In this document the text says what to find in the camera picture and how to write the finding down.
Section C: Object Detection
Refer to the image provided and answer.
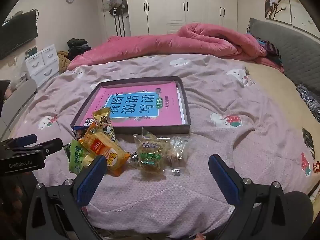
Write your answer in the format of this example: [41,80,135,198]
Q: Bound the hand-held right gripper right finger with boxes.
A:
[209,154,290,240]

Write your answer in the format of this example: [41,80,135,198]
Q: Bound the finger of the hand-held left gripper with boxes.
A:
[15,138,63,160]
[10,134,38,148]

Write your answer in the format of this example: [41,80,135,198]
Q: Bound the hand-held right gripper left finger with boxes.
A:
[26,155,108,240]

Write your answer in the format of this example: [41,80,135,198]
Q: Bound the green snack packet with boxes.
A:
[69,140,95,174]

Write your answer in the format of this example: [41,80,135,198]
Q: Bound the blue snack packet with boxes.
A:
[72,126,88,140]

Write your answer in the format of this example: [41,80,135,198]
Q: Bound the orange snack packet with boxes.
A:
[82,127,130,177]

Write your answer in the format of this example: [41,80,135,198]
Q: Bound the clear round pastry packet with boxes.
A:
[166,135,191,174]

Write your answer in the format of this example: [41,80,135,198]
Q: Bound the gold snack packet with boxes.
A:
[92,107,118,145]

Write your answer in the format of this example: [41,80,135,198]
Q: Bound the clear green-label pastry packet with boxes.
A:
[132,133,167,180]

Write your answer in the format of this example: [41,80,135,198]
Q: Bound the dark shallow box tray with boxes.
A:
[70,76,192,135]

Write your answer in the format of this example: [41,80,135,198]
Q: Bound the white drawer cabinet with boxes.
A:
[25,44,60,82]

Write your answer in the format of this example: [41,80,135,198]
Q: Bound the purple printed bed sheet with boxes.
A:
[10,54,320,238]

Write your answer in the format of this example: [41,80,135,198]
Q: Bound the yellow knit cloth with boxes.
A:
[57,51,72,74]

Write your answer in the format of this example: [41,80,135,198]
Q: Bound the black phone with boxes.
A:
[302,128,315,159]

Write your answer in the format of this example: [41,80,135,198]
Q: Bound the pink book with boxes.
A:
[80,82,185,128]

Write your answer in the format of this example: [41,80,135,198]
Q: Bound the dark clothes pile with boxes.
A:
[67,38,92,60]

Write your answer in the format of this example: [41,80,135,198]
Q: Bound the beige bed sheet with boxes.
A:
[245,62,320,195]

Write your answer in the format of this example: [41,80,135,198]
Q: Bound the grey patterned pillow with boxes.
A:
[296,84,320,122]

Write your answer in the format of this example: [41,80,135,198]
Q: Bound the striped dark cloth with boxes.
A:
[247,27,283,68]

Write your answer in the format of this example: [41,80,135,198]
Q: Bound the grey padded headboard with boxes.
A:
[249,18,320,98]

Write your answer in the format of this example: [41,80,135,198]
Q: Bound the pink quilt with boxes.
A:
[67,23,284,72]

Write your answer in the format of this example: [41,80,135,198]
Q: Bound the hanging bags on door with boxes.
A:
[104,0,128,12]

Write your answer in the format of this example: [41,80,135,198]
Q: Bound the white wardrobe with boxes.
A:
[125,0,238,35]

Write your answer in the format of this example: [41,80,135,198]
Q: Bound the black wall television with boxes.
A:
[0,10,38,60]

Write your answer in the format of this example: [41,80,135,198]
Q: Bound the tree wall painting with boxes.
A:
[261,0,320,39]

